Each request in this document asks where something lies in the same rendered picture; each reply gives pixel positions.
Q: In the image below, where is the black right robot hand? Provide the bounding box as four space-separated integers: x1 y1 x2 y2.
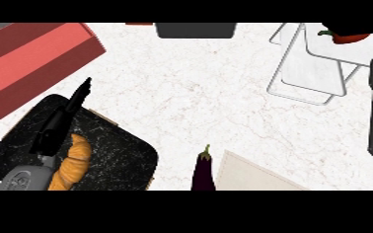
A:
366 58 373 156

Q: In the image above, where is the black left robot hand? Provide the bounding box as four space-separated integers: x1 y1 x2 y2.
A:
29 77 93 158

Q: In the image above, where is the beige placemat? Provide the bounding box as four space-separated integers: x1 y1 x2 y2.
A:
214 149 310 192

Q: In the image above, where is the orange croissant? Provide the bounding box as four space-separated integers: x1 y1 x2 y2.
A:
48 132 93 192

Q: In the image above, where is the black marble cutting board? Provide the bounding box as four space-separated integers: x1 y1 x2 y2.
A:
0 93 161 192

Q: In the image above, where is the red striped box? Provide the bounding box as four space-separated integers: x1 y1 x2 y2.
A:
0 22 108 120

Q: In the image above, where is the dark purple eggplant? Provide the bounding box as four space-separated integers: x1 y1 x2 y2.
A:
189 143 217 192

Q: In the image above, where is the dark grey appliance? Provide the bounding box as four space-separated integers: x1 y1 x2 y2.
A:
155 22 239 39

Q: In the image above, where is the white wire tiered shelf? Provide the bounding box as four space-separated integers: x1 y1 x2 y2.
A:
266 22 373 107

